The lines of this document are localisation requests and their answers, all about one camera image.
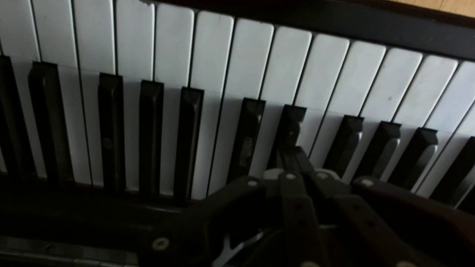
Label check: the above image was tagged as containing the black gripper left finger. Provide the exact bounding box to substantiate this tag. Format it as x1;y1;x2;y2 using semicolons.
139;145;320;267

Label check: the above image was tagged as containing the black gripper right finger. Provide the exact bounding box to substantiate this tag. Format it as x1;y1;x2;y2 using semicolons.
295;145;475;267

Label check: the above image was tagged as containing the black piano key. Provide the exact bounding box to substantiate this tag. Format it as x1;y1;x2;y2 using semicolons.
265;104;308;171

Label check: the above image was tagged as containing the black upright piano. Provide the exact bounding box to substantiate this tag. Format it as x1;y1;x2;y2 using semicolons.
0;0;475;267

